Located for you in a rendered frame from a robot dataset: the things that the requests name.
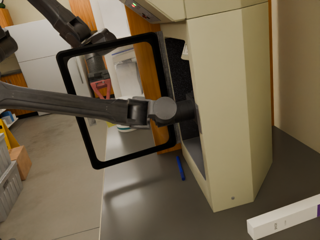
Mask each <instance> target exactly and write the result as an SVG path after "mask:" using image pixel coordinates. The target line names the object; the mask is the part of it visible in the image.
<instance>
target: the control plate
mask: <svg viewBox="0 0 320 240"><path fill-rule="evenodd" d="M133 3H134V4H136V6H135V5H134V4H133ZM125 5H127V6H128V7H130V8H131V9H132V10H134V11H135V12H136V13H138V14H139V15H140V16H142V13H143V14H147V13H149V14H150V16H148V17H149V18H150V19H148V18H146V20H147V21H149V22H155V21H161V20H160V19H158V18H157V17H156V16H154V15H153V14H152V13H150V12H149V11H148V10H146V9H145V8H144V7H142V6H141V5H140V4H138V3H137V2H136V1H134V0H126V1H125ZM132 5H134V7H133V6H132Z"/></svg>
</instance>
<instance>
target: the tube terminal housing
mask: <svg viewBox="0 0 320 240"><path fill-rule="evenodd" d="M267 1H268V0H184V5H185V12H186V18H185V20H182V21H177V22H169V23H160V30H161V31H162V33H163V39H164V42H165V39H166V38H175V39H180V40H185V42H186V45H187V50H188V57H189V63H190V72H191V79H192V85H193V92H194V99H195V103H196V104H197V105H198V107H199V114H200V123H201V130H202V134H201V133H200V131H199V133H200V142H201V148H202V155H203V162H204V169H205V175H206V180H204V178H203V176H202V174H201V173H200V171H199V169H198V168H197V166H196V164H195V163H194V161H193V159H192V158H191V156H190V154H189V153H188V151H187V149H186V148H185V146H184V144H183V142H182V138H181V142H182V144H181V148H182V154H183V156H184V158H185V160H186V162H187V164H188V166H189V168H190V169H191V171H192V173H193V175H194V177H195V179H196V181H197V182H198V184H199V186H200V188H201V190H202V192H203V194H204V196H205V197H206V199H207V201H208V203H209V205H210V207H211V209H212V210H213V212H218V211H221V210H226V209H229V208H233V207H236V206H239V205H243V204H247V203H250V202H254V200H255V198H256V196H257V194H258V192H259V190H260V187H261V185H262V183H263V181H264V179H265V177H266V175H267V173H268V171H269V169H270V167H271V165H272V162H273V161H272V126H271V91H270V40H269V6H268V2H267ZM164 44H165V43H164ZM165 48H166V46H165ZM165 50H166V49H165ZM166 53H167V52H166ZM166 55H167V54H166ZM167 58H168V57H167ZM167 61H168V60H167ZM168 64H169V63H168ZM168 67H169V65H168ZM169 72H170V71H169ZM170 78H171V76H170ZM170 80H171V79H170ZM171 83H172V82H171ZM172 89H173V87H172ZM172 91H173V90H172ZM173 94H174V93H173ZM173 96H174V95H173ZM174 99H175V98H174ZM178 124H179V123H178ZM179 129H180V128H179ZM180 135H181V133H180Z"/></svg>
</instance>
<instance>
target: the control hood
mask: <svg viewBox="0 0 320 240"><path fill-rule="evenodd" d="M119 1H120V2H122V3H123V4H124V5H125V1H126V0H119ZM134 1H136V2H137V3H138V4H140V5H141V6H142V7H144V8H145V9H146V10H148V11H149V12H150V13H152V14H153V15H154V16H156V17H157V18H158V19H160V20H161V21H155V22H150V24H158V23H169V22H177V21H182V20H185V18H186V12H185V5H184V0H134ZM127 7H128V6H127ZM129 8H130V7H129ZM131 10H132V9H131ZM133 11H134V10H133ZM134 12H135V11H134ZM138 15H139V14H138ZM141 17H142V16H141ZM142 18H143V17H142ZM145 20H146V19H145ZM146 21H147V20H146ZM148 22H149V21H148Z"/></svg>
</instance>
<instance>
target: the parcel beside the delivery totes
mask: <svg viewBox="0 0 320 240"><path fill-rule="evenodd" d="M8 151H9V155H10V159H11V161H14V160H17V161H16V162H17V168H18V171H19V174H20V179H21V181H23V180H26V177H27V175H28V173H29V170H30V168H31V165H32V163H31V160H30V158H29V156H28V153H27V151H26V149H25V146H24V145H23V146H19V147H16V148H13V149H9V150H8Z"/></svg>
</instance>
